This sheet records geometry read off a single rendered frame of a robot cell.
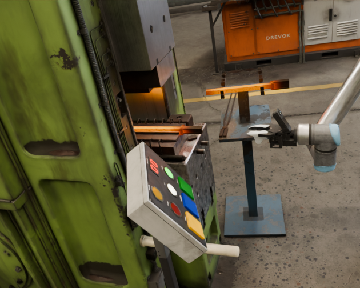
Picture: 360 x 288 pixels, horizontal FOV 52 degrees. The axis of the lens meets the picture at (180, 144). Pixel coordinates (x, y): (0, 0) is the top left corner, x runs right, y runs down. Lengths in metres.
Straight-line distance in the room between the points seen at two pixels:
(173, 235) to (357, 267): 1.51
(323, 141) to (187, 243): 0.76
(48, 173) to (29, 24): 0.60
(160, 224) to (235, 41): 4.22
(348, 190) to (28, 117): 2.21
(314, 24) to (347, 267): 3.47
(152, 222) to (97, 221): 0.73
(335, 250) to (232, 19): 3.38
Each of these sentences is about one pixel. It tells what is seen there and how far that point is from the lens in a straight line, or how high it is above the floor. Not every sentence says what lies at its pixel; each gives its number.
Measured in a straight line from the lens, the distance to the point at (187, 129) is 1.73.
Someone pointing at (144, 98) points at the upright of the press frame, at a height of 1.06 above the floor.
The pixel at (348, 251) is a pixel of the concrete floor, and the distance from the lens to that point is 2.51.
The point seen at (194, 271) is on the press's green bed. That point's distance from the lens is 2.18.
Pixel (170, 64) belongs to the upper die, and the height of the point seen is 1.31.
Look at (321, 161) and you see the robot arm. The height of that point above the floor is 0.87.
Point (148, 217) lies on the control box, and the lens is 1.07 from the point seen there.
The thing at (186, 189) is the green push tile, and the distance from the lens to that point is 1.34.
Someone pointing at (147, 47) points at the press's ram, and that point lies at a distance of 1.44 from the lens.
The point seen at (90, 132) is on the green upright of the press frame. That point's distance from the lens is 1.39.
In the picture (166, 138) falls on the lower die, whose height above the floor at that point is 0.99.
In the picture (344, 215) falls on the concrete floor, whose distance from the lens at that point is 2.73.
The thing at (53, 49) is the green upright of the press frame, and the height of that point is 1.55.
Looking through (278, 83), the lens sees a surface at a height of 1.04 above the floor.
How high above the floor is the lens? 1.83
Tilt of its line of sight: 31 degrees down
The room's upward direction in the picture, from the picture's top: 11 degrees counter-clockwise
